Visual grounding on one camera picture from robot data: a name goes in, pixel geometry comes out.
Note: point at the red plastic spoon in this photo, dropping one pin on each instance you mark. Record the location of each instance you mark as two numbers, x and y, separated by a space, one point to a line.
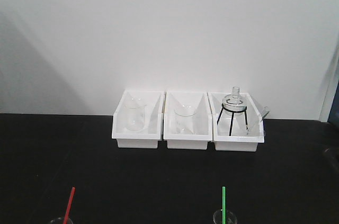
69 205

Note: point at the left white storage bin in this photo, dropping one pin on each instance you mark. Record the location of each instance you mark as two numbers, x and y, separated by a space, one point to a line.
152 132

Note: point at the glass beaker front left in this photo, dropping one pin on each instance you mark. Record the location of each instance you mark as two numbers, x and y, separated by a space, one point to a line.
60 220

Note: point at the white storage bin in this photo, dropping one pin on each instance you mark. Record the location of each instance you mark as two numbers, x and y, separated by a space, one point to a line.
202 121
239 140
152 132

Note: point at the clear glass test tube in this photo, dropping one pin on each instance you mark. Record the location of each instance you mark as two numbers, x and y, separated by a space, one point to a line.
258 120

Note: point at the green plastic spoon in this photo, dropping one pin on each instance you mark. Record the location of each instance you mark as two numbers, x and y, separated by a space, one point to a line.
224 210

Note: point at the right white storage bin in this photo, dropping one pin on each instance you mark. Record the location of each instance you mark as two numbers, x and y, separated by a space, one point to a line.
239 140

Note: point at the glass beaker in middle bin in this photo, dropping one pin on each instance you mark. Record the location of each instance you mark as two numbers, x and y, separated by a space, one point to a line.
184 117

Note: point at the round glass flask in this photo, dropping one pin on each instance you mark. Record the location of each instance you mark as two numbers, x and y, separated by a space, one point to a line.
234 103

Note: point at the glass beaker front right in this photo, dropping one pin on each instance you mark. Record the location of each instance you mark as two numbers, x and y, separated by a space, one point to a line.
230 218

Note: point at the middle white storage bin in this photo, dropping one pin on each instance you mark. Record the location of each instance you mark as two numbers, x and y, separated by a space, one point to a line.
202 121

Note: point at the glass beaker in bin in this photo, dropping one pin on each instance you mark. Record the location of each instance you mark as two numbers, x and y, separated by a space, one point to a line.
184 117
135 114

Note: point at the glass beaker in left bin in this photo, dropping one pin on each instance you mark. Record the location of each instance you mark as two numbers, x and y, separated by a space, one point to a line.
135 114

